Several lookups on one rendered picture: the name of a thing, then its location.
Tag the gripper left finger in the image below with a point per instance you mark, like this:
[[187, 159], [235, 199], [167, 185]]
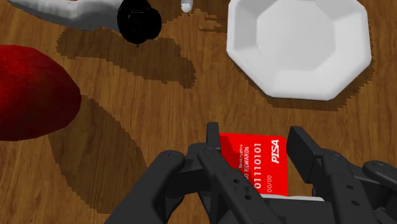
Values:
[[223, 183]]

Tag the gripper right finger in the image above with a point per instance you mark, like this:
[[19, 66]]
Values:
[[341, 176]]

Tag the red bank card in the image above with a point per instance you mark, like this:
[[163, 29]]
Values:
[[263, 164]]

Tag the white octagonal bowl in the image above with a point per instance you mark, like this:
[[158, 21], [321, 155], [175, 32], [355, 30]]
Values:
[[297, 46]]

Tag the red apple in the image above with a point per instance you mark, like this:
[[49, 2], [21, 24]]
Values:
[[31, 93]]

